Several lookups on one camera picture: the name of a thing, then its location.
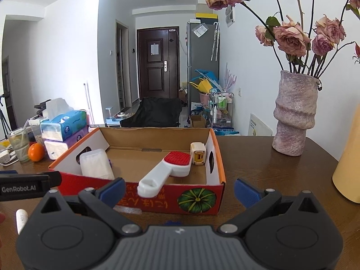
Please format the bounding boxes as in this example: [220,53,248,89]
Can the grey refrigerator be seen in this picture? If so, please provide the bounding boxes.
[186,19,220,119]

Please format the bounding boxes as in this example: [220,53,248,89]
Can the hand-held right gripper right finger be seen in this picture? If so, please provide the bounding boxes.
[218,178,330,237]

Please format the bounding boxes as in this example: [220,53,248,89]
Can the yellow thermos jug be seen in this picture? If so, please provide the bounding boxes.
[332,112,360,203]

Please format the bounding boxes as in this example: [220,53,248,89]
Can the red cardboard box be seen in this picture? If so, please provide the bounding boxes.
[48,126,227,216]

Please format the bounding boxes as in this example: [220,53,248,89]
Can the red and white lint brush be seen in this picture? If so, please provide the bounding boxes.
[137,151,193,198]

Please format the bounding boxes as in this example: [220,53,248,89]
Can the small cardboard box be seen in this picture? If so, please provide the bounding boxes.
[189,114,207,129]

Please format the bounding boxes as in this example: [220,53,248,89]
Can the yellow and black box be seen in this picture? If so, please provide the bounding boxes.
[195,12,219,22]

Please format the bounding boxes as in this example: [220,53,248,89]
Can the white trolley cart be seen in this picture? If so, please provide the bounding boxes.
[209,91,235,129]

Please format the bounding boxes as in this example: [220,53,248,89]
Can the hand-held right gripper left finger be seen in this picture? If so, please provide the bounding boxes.
[33,177,142,238]

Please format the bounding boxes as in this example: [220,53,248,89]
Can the white wall intercom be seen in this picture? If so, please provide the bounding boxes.
[225,5,235,27]

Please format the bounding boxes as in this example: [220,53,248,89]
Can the pink textured vase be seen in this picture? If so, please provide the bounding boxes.
[272,70,322,157]

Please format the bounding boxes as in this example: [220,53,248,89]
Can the glass cup with straw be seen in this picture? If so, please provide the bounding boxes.
[7,126,31,163]

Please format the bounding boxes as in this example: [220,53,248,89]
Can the white board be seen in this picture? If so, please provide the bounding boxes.
[249,113,273,137]

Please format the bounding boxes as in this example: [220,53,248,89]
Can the blue tissue pack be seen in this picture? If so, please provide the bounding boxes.
[40,97,88,142]

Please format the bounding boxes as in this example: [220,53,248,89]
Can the pink decorative branches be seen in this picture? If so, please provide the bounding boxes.
[223,63,237,92]

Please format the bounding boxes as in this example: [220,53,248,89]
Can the purple tissue pack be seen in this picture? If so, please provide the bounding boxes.
[42,126,89,150]

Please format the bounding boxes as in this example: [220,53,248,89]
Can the clear jar of grains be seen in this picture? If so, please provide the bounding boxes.
[28,117,46,144]

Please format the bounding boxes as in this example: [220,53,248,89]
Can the white mop stick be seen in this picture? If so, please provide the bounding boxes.
[83,83,93,126]

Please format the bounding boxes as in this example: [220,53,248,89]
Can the yellow watering can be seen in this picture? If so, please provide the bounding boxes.
[189,78,212,94]

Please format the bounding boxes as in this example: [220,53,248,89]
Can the dark brown door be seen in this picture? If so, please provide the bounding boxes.
[137,26,181,106]

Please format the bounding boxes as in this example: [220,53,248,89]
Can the white charger with cable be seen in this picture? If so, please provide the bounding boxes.
[0,148,18,165]

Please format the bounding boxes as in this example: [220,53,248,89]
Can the dried pink roses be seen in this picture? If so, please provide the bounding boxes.
[202,0,360,78]

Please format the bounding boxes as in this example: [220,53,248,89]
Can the black tripod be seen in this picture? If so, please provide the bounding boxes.
[0,92,9,142]

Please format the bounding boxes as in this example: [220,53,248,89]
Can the black device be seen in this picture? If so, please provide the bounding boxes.
[34,99,53,110]

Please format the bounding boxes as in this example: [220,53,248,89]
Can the white folded umbrella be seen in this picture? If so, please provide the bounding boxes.
[210,22,220,62]

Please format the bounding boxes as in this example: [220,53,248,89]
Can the beige square box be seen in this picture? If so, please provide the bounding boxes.
[190,142,208,167]

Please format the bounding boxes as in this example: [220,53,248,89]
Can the small white bottle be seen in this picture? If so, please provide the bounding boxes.
[15,209,29,236]

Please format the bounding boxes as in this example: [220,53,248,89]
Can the orange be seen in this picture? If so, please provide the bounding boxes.
[27,143,46,162]

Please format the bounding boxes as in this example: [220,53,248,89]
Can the black bag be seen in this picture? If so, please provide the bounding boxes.
[120,97,182,128]

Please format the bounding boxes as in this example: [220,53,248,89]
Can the blue plastic dustpan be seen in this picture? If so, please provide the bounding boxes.
[194,69,219,84]

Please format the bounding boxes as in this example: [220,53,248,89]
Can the white plastic container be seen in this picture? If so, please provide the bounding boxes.
[79,148,115,181]

